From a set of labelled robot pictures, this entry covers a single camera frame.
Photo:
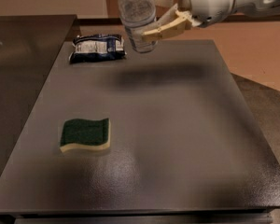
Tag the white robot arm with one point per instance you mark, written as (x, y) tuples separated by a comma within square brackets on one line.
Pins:
[(251, 8)]

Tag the blue white snack bag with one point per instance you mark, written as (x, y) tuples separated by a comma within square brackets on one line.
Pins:
[(97, 48)]

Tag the clear plastic water bottle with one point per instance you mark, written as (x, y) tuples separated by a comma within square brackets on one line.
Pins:
[(135, 15)]

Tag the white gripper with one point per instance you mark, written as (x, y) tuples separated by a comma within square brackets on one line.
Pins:
[(216, 4)]

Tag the green yellow sponge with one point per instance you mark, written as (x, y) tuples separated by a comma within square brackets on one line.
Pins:
[(92, 135)]

